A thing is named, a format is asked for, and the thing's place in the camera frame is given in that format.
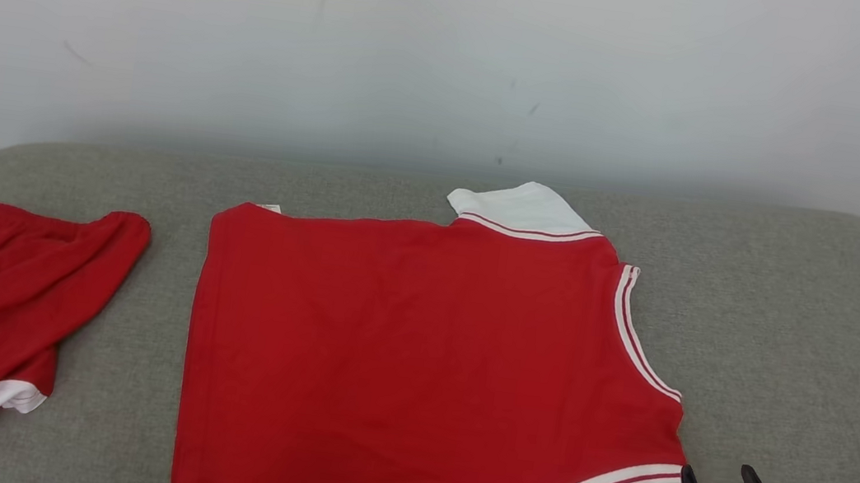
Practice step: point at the red white basketball jersey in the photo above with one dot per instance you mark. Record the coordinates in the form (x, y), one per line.
(421, 373)

